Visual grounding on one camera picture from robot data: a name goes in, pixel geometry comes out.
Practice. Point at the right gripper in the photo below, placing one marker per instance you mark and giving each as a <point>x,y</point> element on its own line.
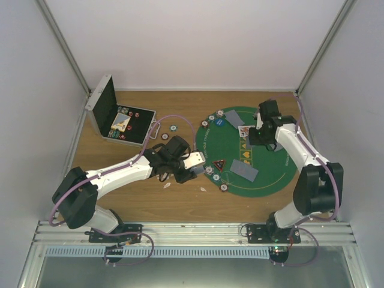
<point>253,140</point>

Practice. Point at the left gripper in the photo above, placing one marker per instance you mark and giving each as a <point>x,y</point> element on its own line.
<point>182,178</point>

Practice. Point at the blue playing card deck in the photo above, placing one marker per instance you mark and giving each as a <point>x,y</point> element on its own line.
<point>198,170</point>

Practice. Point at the face up community card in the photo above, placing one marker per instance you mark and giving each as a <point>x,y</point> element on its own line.
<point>244,131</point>

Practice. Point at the ten chips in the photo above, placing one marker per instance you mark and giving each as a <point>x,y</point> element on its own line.
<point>209,170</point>
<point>220,113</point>

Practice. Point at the red triangle dealer button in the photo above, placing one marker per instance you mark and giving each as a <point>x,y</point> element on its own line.
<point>219,164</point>

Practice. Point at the red hundred chip stack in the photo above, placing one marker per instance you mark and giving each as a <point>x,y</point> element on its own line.
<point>164,136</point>

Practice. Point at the hundred chips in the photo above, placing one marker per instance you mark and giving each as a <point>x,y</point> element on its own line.
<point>204,124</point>
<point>224,187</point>

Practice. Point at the green fifty chip stack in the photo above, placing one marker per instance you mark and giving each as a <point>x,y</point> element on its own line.
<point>173,128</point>

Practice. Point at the clear round button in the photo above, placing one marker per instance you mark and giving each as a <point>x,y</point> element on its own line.
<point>228,177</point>

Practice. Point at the blue small blind button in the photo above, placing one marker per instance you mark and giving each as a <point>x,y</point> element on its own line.
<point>219,122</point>

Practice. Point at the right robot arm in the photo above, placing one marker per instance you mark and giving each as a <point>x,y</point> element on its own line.
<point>318,191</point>

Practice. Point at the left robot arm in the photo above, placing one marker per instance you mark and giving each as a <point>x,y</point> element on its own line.
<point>77,195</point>

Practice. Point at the white debris pile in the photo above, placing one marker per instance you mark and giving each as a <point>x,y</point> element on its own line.
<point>170,183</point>

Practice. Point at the round green poker mat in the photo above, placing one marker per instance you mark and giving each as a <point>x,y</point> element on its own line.
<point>276,169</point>

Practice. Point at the aluminium poker case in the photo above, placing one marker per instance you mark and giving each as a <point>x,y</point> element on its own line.
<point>102,107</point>

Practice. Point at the card pack in case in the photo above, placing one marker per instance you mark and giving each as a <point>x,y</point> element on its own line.
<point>120,122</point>

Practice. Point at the chips in case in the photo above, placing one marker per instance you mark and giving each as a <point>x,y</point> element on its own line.
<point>123,110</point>

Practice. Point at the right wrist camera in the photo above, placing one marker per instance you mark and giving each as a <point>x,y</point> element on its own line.
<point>259,122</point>

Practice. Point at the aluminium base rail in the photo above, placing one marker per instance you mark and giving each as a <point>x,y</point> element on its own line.
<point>190,240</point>

